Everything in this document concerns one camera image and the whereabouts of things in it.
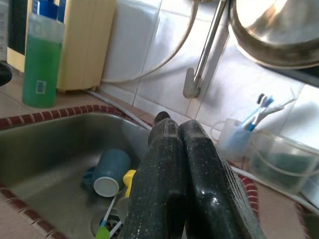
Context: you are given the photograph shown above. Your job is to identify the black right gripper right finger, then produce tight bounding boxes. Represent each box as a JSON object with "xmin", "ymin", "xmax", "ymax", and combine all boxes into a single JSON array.
[{"xmin": 179, "ymin": 119, "xmax": 266, "ymax": 239}]

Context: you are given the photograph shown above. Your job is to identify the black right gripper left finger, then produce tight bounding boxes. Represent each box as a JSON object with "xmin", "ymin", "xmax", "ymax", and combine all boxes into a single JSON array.
[{"xmin": 119, "ymin": 117, "xmax": 187, "ymax": 239}]

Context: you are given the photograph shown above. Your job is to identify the yellow plastic bowl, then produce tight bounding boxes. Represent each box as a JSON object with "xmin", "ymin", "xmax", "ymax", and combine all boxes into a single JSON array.
[{"xmin": 123, "ymin": 169, "xmax": 137, "ymax": 198}]

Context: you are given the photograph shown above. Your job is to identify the teal ceramic mug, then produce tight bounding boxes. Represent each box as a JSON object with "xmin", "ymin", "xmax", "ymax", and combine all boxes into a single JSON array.
[{"xmin": 83, "ymin": 148, "xmax": 132, "ymax": 198}]

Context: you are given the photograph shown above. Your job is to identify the green plastic spoon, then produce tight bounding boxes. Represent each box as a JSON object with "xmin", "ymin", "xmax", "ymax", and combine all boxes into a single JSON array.
[{"xmin": 95, "ymin": 220, "xmax": 123, "ymax": 239}]

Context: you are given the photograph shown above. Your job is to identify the clear toothbrush cup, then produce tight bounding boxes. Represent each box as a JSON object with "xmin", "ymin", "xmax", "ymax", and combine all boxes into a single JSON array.
[{"xmin": 211, "ymin": 118, "xmax": 254, "ymax": 162}]

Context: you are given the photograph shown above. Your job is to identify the clear plastic pail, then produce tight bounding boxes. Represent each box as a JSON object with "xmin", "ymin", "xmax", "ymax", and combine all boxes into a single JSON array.
[{"xmin": 249, "ymin": 129, "xmax": 319, "ymax": 195}]

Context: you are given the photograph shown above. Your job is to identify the blue white toothbrush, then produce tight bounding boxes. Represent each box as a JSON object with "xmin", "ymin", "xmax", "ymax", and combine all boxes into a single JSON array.
[{"xmin": 239, "ymin": 93, "xmax": 275, "ymax": 131}]

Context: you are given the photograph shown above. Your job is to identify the stainless steel sink basin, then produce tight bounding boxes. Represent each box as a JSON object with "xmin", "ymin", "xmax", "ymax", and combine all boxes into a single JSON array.
[{"xmin": 0, "ymin": 104, "xmax": 260, "ymax": 239}]

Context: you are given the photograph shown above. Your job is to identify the thin white tube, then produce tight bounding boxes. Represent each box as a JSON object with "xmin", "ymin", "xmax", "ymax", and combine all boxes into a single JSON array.
[{"xmin": 101, "ymin": 0, "xmax": 200, "ymax": 84}]

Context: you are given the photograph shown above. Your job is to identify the beige water ionizer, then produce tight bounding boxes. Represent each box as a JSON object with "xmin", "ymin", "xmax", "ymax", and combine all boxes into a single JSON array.
[{"xmin": 6, "ymin": 0, "xmax": 118, "ymax": 93}]

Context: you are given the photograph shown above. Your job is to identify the green dish soap bottle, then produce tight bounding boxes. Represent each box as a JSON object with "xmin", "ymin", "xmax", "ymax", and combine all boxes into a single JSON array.
[{"xmin": 21, "ymin": 12, "xmax": 66, "ymax": 109}]

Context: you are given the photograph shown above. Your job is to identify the hanging steel pan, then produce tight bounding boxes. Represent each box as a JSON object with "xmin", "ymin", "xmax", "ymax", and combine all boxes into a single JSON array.
[{"xmin": 228, "ymin": 0, "xmax": 319, "ymax": 70}]

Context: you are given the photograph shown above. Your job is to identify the chrome wall tap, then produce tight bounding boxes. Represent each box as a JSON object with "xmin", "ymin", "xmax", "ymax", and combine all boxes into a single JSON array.
[{"xmin": 182, "ymin": 0, "xmax": 229, "ymax": 98}]

